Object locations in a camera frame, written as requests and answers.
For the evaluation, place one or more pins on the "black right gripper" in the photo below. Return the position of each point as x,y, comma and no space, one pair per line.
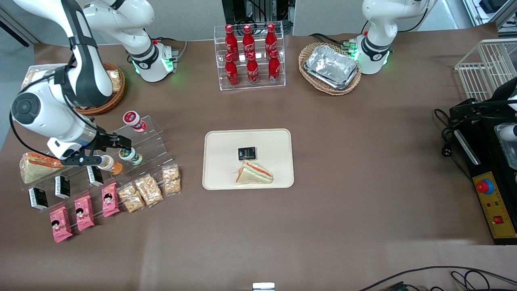
106,141

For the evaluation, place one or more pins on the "green gum bottle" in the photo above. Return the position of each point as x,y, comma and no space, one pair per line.
131,157

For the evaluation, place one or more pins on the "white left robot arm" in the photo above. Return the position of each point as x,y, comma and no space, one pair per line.
377,44

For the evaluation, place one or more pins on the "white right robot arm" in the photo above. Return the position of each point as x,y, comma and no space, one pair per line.
52,113

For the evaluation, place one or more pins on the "red gum bottle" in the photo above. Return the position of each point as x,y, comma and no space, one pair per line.
133,119

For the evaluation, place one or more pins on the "orange gum bottle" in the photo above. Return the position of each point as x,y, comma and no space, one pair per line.
115,167

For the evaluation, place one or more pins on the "black gum box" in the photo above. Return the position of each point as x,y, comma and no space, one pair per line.
62,186
38,199
95,176

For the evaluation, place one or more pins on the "white plastic snack tray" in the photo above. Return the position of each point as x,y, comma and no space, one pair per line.
48,66

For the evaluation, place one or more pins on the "black gum packet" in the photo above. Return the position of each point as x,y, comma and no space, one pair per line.
247,153

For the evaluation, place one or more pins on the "beige serving tray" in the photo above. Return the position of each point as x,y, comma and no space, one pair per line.
274,145

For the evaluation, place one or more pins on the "foil tray in machine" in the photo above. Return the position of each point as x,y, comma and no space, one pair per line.
505,155

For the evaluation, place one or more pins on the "brown wicker basket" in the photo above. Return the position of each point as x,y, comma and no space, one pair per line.
101,109

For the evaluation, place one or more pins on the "clear nut snack bag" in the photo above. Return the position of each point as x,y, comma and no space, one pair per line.
171,180
148,190
131,198
30,79

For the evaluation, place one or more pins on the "clear acrylic stepped stand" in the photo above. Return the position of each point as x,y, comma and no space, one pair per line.
78,178

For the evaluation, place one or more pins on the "pink snack pack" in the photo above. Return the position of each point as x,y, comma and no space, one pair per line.
60,224
84,213
110,200

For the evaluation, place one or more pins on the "snack pack in wrapper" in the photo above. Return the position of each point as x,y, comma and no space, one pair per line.
115,81

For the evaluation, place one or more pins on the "wrapped triangle sandwich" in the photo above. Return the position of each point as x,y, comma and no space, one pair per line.
254,174
38,165

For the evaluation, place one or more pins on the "red cola bottle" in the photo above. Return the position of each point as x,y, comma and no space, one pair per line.
253,72
271,38
248,40
230,40
232,72
274,69

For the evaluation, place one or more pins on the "clear acrylic bottle rack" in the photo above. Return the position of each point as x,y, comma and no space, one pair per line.
260,87

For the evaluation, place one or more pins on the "black equipment rack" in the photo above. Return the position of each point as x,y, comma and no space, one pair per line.
242,12

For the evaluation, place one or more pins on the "light wicker basket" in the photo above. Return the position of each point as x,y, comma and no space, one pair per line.
309,79

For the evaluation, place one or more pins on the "small white box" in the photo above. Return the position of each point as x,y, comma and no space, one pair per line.
263,287

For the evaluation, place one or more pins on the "stacked foil trays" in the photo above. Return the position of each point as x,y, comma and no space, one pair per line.
331,66

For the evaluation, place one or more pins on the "black sealing machine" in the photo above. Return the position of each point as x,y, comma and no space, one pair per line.
484,161

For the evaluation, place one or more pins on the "red emergency stop button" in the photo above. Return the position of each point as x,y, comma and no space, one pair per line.
483,186

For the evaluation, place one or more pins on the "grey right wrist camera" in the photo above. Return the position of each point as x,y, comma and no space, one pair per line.
80,161

